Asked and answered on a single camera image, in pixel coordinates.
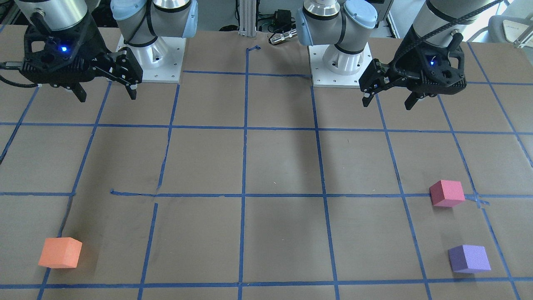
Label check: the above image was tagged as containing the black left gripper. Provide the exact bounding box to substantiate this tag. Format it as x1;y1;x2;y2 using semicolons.
359;33;466;111

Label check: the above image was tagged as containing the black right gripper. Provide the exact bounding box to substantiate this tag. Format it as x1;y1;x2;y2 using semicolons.
20;17;143;103

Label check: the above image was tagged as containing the pink foam cube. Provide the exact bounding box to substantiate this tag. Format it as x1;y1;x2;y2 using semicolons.
429;180;465;208

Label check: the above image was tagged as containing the orange foam cube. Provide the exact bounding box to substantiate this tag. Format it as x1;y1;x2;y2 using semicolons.
38;237;82;268

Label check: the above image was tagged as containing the purple foam cube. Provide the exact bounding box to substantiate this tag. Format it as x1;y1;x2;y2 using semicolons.
448;245;492;274

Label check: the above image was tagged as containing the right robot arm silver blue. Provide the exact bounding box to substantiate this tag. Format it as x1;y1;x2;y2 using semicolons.
3;0;198;103

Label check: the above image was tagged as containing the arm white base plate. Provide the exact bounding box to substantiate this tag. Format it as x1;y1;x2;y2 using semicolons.
308;44;372;89
129;36;188;83

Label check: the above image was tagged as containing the aluminium frame post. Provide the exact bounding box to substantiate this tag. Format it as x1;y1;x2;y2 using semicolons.
238;0;257;38

